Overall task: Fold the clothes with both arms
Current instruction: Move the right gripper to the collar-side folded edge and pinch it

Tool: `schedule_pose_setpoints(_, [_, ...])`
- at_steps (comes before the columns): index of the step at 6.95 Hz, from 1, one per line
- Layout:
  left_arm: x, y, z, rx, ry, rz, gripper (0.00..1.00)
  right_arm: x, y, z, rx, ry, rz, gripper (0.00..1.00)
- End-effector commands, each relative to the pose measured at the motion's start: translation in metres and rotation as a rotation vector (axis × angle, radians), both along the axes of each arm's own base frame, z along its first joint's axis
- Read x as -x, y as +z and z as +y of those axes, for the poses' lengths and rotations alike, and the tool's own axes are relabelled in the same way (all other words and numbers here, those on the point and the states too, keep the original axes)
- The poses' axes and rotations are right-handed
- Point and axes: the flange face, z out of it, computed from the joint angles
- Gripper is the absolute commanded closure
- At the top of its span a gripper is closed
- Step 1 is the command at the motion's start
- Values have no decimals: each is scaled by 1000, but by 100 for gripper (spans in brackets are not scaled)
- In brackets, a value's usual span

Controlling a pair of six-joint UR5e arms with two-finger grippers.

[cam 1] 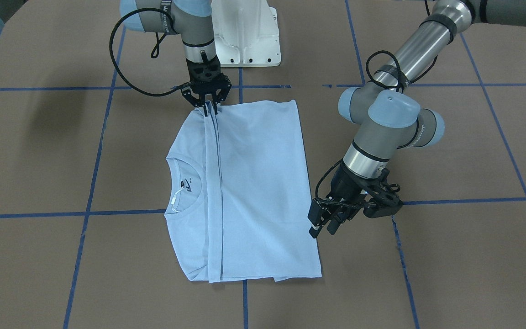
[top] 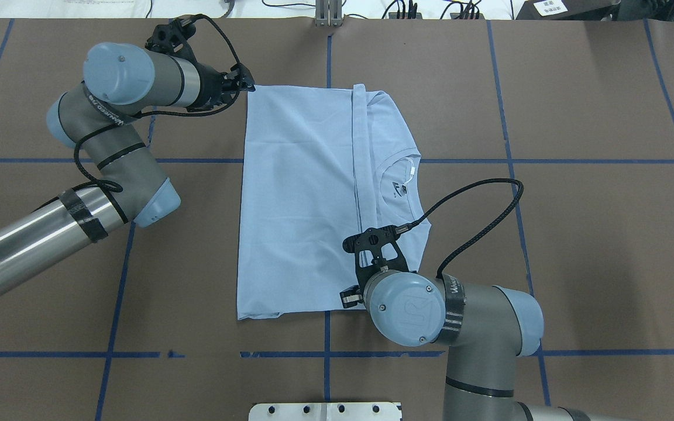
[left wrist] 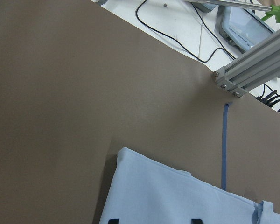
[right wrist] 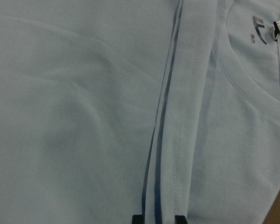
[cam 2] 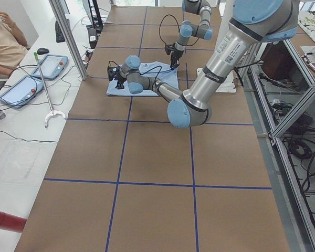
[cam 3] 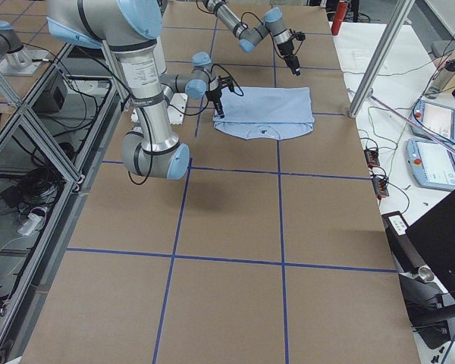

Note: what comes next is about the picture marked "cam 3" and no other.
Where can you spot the orange black connector box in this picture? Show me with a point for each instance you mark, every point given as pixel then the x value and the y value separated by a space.
pixel 371 156

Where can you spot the black monitor stand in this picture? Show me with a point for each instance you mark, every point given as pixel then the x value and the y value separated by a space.
pixel 431 311

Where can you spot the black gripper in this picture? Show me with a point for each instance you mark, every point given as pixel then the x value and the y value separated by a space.
pixel 214 95
pixel 287 51

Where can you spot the light blue t-shirt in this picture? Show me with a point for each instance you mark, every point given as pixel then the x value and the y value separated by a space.
pixel 267 113

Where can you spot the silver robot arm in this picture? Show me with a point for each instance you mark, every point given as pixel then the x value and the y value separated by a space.
pixel 131 30
pixel 250 30

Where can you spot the grabber stick with green handle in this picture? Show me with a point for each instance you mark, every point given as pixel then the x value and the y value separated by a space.
pixel 430 134

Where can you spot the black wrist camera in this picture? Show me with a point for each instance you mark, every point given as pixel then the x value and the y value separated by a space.
pixel 231 84
pixel 297 35

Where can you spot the black laptop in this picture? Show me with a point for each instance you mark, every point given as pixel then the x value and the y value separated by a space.
pixel 433 237

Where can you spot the far blue teach pendant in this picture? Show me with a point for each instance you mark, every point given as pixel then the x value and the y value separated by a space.
pixel 435 117

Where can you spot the red cylinder bottle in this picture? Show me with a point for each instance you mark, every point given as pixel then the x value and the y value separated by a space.
pixel 339 17

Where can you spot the aluminium frame rack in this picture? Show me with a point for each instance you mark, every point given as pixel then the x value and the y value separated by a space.
pixel 54 127

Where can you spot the clear water bottle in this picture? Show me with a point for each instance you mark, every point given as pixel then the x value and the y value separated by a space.
pixel 442 78

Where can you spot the near blue teach pendant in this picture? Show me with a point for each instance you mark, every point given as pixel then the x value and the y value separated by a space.
pixel 431 164

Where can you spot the white power strip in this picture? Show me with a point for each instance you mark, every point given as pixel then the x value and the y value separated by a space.
pixel 34 222

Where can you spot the blue teach pendant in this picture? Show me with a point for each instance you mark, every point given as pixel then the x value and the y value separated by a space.
pixel 435 117
pixel 431 164

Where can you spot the aluminium frame post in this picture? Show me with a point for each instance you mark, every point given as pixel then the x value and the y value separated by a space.
pixel 382 49

